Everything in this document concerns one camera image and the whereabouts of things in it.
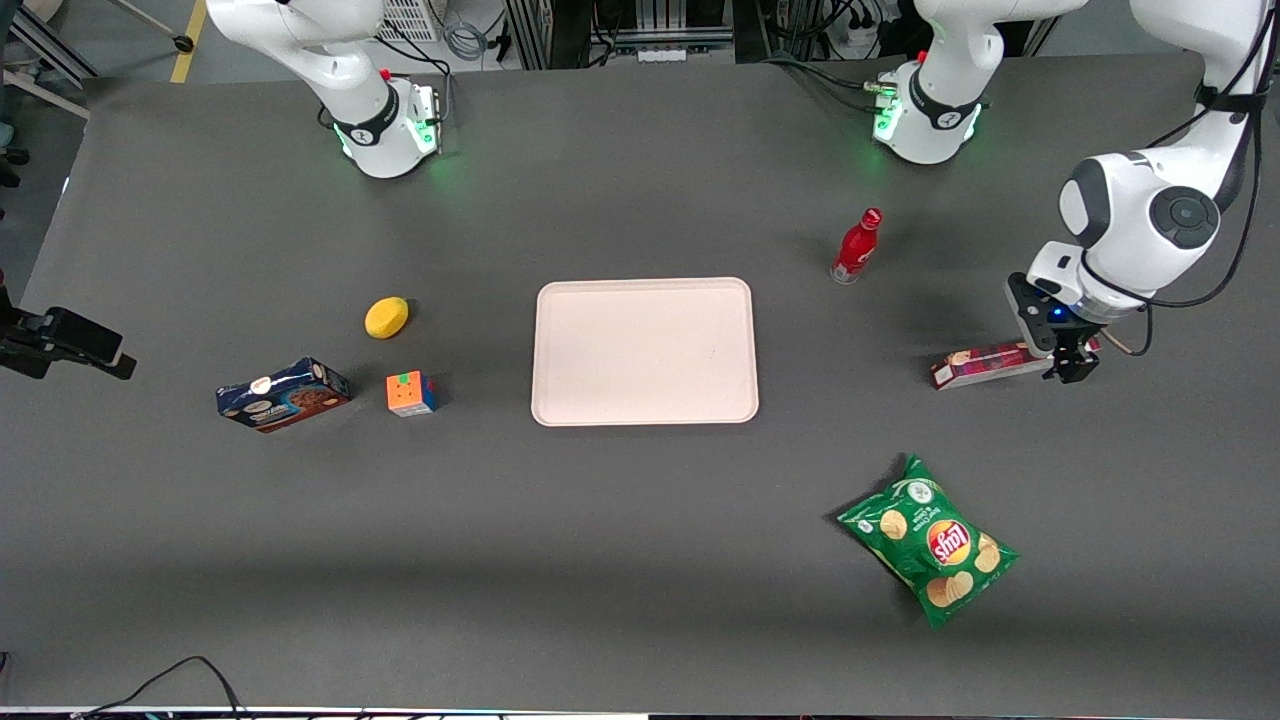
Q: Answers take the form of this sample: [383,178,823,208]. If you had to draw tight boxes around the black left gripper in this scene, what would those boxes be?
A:
[1043,318,1101,384]

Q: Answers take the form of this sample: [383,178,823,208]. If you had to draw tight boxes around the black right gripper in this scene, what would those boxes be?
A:
[0,285,137,381]

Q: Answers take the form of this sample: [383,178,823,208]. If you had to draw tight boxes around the red cookie box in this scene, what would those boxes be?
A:
[930,338,1103,391]

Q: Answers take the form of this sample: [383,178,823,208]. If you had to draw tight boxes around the blue cookie box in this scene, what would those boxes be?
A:
[215,357,351,434]

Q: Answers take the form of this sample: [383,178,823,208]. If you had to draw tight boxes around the pale pink plastic tray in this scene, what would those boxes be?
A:
[530,277,761,428]

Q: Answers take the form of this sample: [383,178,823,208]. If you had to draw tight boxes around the white perforated box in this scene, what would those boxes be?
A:
[378,0,443,44]

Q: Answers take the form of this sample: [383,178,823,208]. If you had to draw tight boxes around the green chips bag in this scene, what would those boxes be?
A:
[837,453,1021,631]

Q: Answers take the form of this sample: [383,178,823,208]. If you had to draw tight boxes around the red aluminium drink bottle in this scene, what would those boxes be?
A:
[830,207,884,286]

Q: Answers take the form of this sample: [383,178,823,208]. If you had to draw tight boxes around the yellow lemon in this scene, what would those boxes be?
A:
[364,296,410,341]

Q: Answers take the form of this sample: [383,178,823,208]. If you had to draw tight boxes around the colourful puzzle cube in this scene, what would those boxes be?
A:
[386,371,439,418]

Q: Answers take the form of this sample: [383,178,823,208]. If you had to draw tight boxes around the yellow floor tape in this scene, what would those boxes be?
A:
[168,0,208,85]

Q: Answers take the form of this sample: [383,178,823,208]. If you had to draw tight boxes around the grey stand leg black foot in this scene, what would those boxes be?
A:
[108,0,197,54]

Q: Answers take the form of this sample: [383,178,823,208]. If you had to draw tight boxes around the dark grey table mat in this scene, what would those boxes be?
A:
[0,45,1280,716]

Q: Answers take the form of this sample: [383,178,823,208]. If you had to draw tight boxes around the aluminium equipment rack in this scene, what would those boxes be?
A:
[503,0,741,69]

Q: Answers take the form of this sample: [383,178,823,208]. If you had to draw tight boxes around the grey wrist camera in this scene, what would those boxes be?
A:
[1005,272,1063,357]

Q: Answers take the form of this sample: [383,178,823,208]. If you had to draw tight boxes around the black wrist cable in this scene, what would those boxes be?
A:
[1078,0,1280,357]

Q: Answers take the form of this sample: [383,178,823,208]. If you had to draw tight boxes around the aluminium frame profile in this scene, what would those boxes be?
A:
[0,0,101,123]

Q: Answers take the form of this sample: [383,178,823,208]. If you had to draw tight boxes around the thin black cable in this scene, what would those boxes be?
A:
[72,655,249,720]

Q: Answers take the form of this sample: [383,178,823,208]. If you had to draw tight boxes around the black left arm base cables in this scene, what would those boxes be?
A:
[765,52,893,113]

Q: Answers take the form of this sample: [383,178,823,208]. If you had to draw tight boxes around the black arm base cables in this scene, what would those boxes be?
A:
[318,30,453,131]
[765,52,893,113]

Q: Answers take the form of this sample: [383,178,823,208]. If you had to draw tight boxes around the black right arm base cables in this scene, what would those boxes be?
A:
[318,30,453,131]

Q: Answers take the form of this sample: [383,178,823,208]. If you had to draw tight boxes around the grey coiled cable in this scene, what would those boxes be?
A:
[440,12,493,63]

